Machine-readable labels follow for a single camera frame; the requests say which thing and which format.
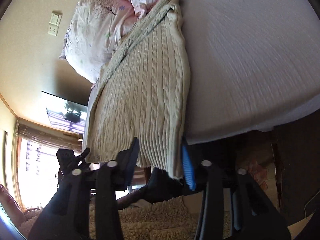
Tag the cream cable knit sweater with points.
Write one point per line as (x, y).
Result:
(142, 93)

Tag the white wall switch socket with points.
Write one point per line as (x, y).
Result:
(54, 23)

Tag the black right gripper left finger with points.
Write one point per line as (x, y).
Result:
(66, 216)

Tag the cream fluffy rug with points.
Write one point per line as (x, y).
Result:
(176, 218)

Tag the white tree print pillow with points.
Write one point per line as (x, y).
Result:
(94, 32)

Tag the lavender bed sheet mattress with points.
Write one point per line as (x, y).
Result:
(254, 65)

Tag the window with blinds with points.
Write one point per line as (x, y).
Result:
(34, 165)

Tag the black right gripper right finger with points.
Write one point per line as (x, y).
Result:
(231, 198)

